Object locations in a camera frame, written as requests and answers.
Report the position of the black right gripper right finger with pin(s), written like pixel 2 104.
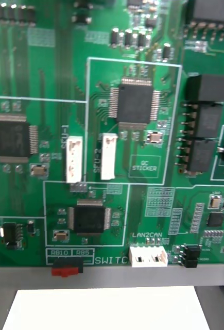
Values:
pixel 220 317

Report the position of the milky plastic box with lid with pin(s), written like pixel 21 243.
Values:
pixel 106 309

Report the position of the green circuit board in grey frame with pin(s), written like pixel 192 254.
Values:
pixel 65 77

